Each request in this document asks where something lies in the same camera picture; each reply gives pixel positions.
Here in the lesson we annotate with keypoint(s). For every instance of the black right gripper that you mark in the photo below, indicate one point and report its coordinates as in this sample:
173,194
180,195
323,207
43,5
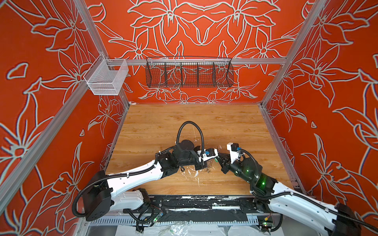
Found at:
226,165

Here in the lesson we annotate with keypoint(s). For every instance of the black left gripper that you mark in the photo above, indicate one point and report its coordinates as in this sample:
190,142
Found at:
200,166

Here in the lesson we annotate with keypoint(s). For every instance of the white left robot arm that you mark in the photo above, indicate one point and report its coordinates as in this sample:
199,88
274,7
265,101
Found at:
105,193

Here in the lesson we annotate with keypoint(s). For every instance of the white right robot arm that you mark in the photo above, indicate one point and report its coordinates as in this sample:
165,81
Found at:
326,219

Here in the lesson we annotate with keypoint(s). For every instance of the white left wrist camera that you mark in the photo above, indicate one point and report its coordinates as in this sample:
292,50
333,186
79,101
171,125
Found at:
207,153

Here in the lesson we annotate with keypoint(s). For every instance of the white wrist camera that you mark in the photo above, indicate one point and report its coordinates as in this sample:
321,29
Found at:
233,150
207,153

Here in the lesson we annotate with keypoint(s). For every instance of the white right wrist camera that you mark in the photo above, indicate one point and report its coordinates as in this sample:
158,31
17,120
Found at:
233,150

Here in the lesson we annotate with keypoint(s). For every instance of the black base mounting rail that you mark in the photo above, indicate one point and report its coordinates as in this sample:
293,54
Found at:
221,210

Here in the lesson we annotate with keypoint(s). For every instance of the black wire wall basket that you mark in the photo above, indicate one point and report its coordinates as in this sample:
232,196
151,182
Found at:
189,72

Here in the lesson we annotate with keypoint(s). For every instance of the white wire wall basket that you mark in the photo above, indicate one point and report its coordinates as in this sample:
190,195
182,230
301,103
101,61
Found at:
105,76

